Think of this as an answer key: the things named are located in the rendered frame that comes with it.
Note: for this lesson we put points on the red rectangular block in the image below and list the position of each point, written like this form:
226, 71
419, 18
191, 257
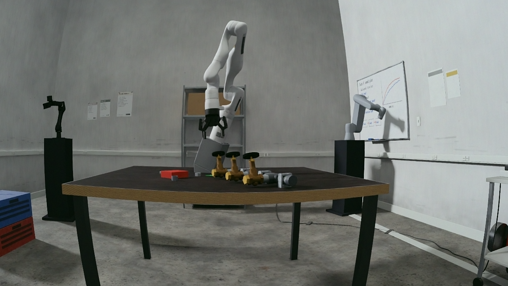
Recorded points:
179, 173

